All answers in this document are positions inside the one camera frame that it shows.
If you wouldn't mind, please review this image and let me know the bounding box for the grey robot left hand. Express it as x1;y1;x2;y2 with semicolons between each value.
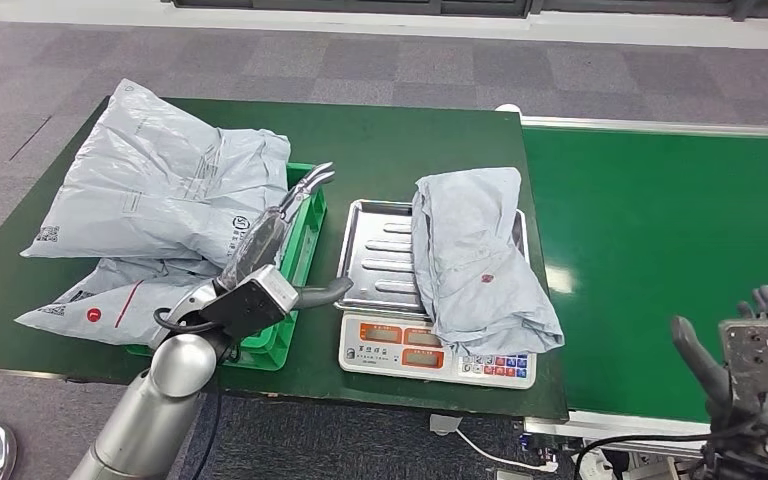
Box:
214;162;355;311

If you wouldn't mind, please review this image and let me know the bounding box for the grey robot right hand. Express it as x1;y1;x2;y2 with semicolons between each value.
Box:
670;284;768;410

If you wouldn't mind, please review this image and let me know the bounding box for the grey parcel with red spot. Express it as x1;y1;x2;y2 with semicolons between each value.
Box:
410;166;565;357

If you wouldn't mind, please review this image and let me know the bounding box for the large grey express parcel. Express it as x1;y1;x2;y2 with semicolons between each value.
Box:
19;78;293;270

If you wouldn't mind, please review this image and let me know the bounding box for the green conveyor belt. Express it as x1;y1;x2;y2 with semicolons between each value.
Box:
496;103;768;480

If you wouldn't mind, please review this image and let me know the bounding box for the green plastic crate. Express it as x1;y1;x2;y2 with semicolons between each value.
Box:
125;162;329;372

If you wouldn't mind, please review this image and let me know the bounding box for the white scale with steel tray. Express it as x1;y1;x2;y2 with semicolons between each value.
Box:
334;198;539;391

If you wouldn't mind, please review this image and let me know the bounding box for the white power strip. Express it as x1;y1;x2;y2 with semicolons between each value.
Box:
572;450;614;480

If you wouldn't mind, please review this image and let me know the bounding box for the white plug adapter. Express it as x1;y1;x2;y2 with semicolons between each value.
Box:
429;415;463;437

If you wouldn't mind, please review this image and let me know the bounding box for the worn right wrist camera box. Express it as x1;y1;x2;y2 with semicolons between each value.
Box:
718;316;768;429

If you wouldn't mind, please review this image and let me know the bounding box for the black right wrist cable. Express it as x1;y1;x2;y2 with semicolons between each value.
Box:
572;397;768;480

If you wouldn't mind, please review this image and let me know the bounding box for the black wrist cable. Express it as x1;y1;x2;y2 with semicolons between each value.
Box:
572;397;768;480
153;307;226;480

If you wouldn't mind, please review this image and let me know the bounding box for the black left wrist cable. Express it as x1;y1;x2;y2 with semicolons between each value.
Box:
153;307;226;480

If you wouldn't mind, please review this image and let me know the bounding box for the white power cable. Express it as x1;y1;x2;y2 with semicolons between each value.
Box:
455;429;560;473

